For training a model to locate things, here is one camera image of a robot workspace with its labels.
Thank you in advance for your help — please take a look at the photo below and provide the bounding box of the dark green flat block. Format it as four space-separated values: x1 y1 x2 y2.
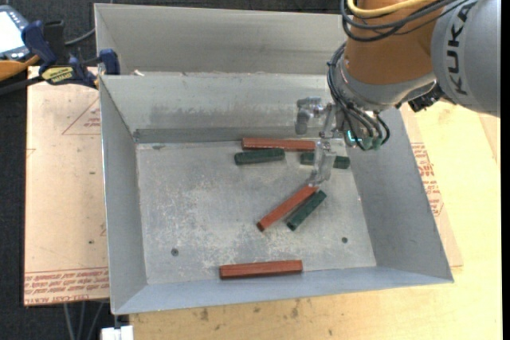
299 151 351 170
285 189 328 233
233 147 287 166

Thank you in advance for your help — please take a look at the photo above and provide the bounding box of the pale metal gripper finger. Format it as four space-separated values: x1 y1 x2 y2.
308 139 332 189
320 154 337 182

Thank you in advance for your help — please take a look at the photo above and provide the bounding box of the red-brown flat block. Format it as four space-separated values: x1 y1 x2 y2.
218 259 304 280
256 184 319 233
241 136 317 153

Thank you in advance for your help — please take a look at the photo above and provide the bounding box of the brown cardboard board, red print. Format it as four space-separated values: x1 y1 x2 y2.
23 65 465 308

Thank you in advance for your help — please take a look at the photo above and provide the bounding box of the grey metal bin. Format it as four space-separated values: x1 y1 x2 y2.
93 2 455 316

